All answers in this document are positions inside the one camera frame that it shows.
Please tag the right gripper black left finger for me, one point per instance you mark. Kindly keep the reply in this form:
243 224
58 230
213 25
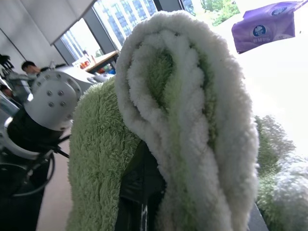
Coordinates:
139 192

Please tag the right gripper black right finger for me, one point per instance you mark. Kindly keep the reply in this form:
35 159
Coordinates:
258 221

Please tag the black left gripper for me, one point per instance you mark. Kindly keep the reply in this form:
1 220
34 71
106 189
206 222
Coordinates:
16 207

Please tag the green and white fluffy towel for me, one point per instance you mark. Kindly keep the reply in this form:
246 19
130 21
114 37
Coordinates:
183 125

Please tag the person in grey jacket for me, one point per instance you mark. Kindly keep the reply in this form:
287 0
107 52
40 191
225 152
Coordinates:
25 77

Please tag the wooden table with coloured items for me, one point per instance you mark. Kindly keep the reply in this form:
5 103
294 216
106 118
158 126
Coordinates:
101 61

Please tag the black tripod equipment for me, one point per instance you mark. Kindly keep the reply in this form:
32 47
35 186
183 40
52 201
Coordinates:
5 63

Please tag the purple tissue pack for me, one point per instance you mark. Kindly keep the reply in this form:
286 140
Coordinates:
263 31

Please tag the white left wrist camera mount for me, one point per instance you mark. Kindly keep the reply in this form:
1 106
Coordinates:
14 149

